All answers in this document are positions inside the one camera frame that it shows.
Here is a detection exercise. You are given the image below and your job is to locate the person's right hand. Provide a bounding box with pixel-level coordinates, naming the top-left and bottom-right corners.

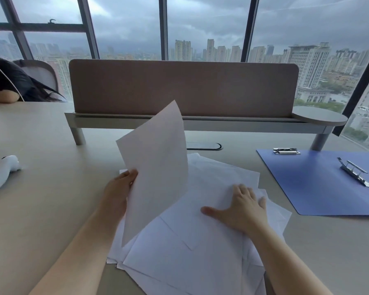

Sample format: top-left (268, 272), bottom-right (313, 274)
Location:
top-left (200, 184), bottom-right (269, 236)

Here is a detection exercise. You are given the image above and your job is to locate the thin white cable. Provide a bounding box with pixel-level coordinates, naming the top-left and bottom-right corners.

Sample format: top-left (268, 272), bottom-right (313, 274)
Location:
top-left (0, 60), bottom-right (25, 102)

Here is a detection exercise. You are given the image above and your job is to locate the grey office chair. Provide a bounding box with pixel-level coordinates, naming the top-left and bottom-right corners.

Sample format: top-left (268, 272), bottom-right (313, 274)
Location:
top-left (14, 59), bottom-right (60, 94)

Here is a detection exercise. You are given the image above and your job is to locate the metal lever folder clip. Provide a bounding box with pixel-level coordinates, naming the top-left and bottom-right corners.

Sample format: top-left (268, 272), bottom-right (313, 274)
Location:
top-left (337, 157), bottom-right (369, 188)

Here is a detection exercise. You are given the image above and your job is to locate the flat metal folder clip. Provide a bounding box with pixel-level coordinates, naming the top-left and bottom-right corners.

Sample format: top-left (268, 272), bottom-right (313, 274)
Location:
top-left (272, 147), bottom-right (301, 155)

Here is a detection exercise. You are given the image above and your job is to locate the dark window frame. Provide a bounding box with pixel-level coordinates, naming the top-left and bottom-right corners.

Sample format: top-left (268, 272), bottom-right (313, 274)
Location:
top-left (0, 0), bottom-right (369, 137)

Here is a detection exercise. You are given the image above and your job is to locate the person's right forearm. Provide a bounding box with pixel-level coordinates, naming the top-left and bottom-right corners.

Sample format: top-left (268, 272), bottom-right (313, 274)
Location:
top-left (244, 222), bottom-right (334, 295)

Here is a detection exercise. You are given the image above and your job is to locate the brown desk divider panel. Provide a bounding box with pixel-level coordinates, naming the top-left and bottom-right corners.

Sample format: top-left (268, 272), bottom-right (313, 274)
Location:
top-left (68, 59), bottom-right (300, 118)

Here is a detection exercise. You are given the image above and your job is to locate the person's left hand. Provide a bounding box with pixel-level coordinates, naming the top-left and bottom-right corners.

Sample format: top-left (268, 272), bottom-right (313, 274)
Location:
top-left (100, 169), bottom-right (139, 220)

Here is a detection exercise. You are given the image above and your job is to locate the pile of white papers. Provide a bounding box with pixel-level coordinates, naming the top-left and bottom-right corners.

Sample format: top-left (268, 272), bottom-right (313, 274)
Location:
top-left (107, 153), bottom-right (293, 295)

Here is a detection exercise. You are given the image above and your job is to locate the single white paper sheet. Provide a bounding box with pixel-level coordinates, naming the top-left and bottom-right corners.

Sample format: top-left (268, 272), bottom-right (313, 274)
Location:
top-left (116, 100), bottom-right (189, 247)

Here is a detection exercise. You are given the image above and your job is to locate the blue open folder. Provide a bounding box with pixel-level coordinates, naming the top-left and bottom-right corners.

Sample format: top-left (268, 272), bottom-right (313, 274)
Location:
top-left (256, 149), bottom-right (369, 217)

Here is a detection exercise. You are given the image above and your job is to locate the desk cable grommet cover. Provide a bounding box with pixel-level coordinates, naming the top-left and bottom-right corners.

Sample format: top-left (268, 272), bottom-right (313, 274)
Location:
top-left (187, 142), bottom-right (222, 151)

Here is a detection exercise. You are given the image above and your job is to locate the person's left forearm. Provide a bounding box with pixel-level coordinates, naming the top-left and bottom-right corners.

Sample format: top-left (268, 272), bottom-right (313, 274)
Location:
top-left (28, 210), bottom-right (126, 295)

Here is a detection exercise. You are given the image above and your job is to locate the grey divider base shelf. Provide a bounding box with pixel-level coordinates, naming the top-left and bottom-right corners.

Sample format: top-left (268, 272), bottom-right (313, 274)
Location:
top-left (65, 106), bottom-right (349, 151)

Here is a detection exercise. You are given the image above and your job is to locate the white handheld device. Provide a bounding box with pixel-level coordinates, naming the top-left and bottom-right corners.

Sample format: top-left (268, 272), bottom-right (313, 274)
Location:
top-left (0, 155), bottom-right (22, 192)

